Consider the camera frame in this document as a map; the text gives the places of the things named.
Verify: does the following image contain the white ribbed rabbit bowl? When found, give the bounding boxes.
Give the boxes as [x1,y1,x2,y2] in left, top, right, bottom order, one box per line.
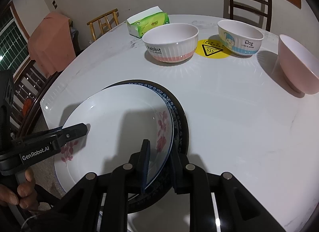
[142,23,199,63]

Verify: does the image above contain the large pink bowl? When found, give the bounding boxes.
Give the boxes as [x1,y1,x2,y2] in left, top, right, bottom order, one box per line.
[278,34,318,95]

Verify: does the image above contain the person's left hand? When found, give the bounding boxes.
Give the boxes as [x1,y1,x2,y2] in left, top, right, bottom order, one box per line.
[0,168,39,210]

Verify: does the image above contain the pink cloth on rack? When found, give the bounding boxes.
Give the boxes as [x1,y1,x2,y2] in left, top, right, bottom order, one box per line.
[28,12,76,77]

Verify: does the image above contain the blue patterned dark plate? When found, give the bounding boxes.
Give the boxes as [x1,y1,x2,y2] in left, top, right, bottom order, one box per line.
[110,80,189,208]

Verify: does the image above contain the yellow round warning sticker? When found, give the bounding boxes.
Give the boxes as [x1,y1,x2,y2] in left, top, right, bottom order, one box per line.
[195,39,231,59]

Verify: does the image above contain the white plate pink flowers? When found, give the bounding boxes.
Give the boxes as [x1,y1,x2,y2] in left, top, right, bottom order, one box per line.
[54,83,174,192]

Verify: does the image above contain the green tissue pack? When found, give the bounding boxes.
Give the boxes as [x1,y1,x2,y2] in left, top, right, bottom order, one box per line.
[127,6,170,38]

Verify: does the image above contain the white blue dog bowl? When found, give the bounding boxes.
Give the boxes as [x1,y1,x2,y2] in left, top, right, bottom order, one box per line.
[217,19,264,56]

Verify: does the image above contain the light bamboo chair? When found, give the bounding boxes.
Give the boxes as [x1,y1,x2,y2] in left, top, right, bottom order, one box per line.
[87,8,119,41]

